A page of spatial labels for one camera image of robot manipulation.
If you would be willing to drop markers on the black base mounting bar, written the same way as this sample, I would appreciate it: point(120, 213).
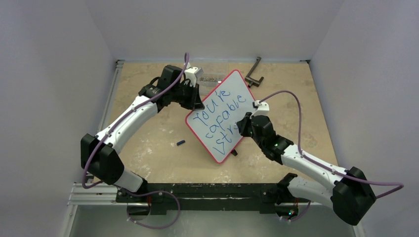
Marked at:
point(264, 198)

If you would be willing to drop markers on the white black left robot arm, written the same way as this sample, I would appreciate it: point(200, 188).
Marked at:
point(100, 152)

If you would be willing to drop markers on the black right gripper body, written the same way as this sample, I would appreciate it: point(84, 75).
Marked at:
point(245, 124)

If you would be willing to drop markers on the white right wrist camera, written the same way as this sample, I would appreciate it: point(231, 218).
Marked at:
point(261, 108)

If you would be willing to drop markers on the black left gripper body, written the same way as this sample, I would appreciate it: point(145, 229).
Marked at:
point(187, 95)

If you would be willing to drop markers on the blue marker cap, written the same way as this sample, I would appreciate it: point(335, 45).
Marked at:
point(180, 142)

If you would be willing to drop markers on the pink framed whiteboard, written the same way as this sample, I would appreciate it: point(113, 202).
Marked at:
point(215, 125)

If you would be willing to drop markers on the clear plastic screw box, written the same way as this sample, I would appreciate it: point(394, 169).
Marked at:
point(213, 73)

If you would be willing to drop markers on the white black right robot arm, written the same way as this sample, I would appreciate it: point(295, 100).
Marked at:
point(345, 191)

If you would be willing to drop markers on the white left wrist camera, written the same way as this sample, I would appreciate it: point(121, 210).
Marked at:
point(192, 75)

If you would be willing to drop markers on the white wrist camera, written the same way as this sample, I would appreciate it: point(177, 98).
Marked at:
point(261, 108)
point(192, 75)

